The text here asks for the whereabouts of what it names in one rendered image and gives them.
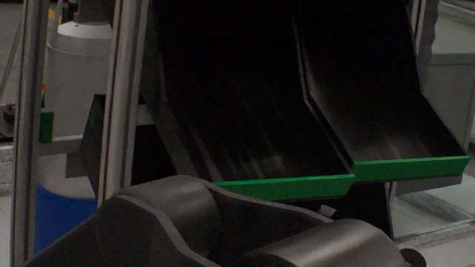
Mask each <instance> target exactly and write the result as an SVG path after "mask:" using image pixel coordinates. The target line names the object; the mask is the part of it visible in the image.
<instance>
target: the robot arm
mask: <svg viewBox="0 0 475 267"><path fill-rule="evenodd" d="M400 253H401V252H400V250H399V249H398V248H397V247H396V244H394V243H393V242H392V241H391V240H390V239H389V238H388V236H387V235H386V234H385V233H384V232H383V231H382V230H381V229H379V228H377V227H375V226H373V225H371V224H369V223H368V222H364V221H360V220H351V219H347V218H345V219H342V220H335V221H334V220H331V219H329V218H327V217H324V216H322V215H320V214H317V213H315V212H314V211H311V210H308V209H305V208H301V207H298V206H294V205H287V204H283V203H279V202H273V201H269V200H263V199H258V198H254V197H248V196H244V195H241V194H234V193H231V192H229V191H227V190H225V189H222V188H220V187H218V186H216V185H213V184H211V183H209V182H207V181H206V180H204V179H200V178H196V177H192V176H189V175H182V174H178V175H175V176H172V177H166V178H162V179H157V180H154V181H150V182H145V183H142V184H139V185H133V186H130V187H127V188H123V189H120V190H118V191H115V192H114V193H112V195H110V197H109V198H108V199H106V200H105V201H104V202H103V203H102V204H101V206H100V207H99V210H98V211H97V212H95V213H94V214H92V215H91V216H89V217H88V218H87V219H86V220H84V221H82V222H81V223H80V224H78V226H76V227H75V228H72V229H71V230H70V231H68V232H67V233H65V234H64V235H63V236H61V237H60V238H59V239H57V240H56V241H55V242H53V243H52V244H50V245H49V246H47V247H46V248H44V249H43V250H42V251H40V252H39V253H38V254H37V255H34V256H33V257H31V258H30V259H29V260H28V261H27V262H26V263H24V264H23V265H22V264H21V265H20V266H19V267H411V266H410V264H409V263H407V262H405V261H404V258H403V257H402V255H401V254H400Z"/></svg>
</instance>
